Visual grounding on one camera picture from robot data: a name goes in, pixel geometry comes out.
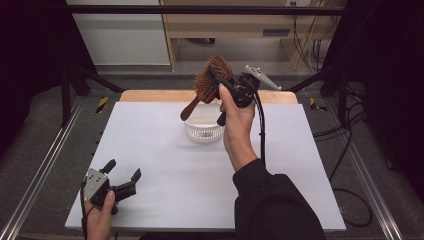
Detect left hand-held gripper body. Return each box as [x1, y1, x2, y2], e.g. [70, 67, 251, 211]
[82, 167, 138, 216]

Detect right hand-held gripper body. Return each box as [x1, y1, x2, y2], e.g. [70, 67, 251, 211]
[232, 64, 282, 109]

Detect brown wooden hairbrush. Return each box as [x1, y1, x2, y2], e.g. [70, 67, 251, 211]
[179, 54, 235, 122]

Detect white plastic basket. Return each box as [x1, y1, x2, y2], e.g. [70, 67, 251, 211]
[183, 102, 226, 145]

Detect person's left hand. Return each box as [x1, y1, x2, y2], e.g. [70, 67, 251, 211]
[84, 190, 118, 240]

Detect person's right hand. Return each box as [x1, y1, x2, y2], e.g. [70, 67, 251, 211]
[217, 83, 258, 153]

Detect light wooden desk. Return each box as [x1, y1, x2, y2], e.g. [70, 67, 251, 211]
[158, 0, 348, 73]

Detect yellow black floor tape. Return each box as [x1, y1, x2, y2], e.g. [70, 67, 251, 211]
[309, 96, 329, 113]
[95, 95, 110, 114]

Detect wooden board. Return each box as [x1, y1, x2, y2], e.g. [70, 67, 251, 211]
[118, 89, 299, 105]

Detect person's black clothing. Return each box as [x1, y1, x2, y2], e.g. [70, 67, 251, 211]
[138, 231, 236, 240]

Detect white cabinet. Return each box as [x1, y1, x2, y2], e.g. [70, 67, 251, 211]
[66, 0, 171, 66]

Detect black curtain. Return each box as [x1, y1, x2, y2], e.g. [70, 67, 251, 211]
[322, 0, 424, 203]
[0, 0, 98, 158]

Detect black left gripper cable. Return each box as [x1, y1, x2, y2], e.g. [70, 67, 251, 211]
[79, 179, 90, 240]

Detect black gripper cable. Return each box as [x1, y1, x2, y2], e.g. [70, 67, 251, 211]
[79, 179, 90, 240]
[253, 92, 268, 169]

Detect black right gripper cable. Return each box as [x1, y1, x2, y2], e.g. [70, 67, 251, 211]
[253, 92, 268, 169]

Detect aluminium floor rail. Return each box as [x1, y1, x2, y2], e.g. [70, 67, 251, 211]
[327, 99, 406, 240]
[0, 97, 85, 240]

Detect hanging cables behind desk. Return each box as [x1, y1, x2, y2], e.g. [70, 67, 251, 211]
[291, 2, 342, 73]

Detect black metal frame stand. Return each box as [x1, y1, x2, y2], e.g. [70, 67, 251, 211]
[60, 61, 125, 129]
[285, 64, 351, 126]

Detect black horizontal frame bar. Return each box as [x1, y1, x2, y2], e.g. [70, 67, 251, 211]
[65, 4, 348, 16]

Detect bundle of black floor cables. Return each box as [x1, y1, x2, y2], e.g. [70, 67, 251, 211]
[312, 84, 368, 183]

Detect looped black floor cable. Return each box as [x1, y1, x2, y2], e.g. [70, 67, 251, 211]
[329, 187, 374, 229]

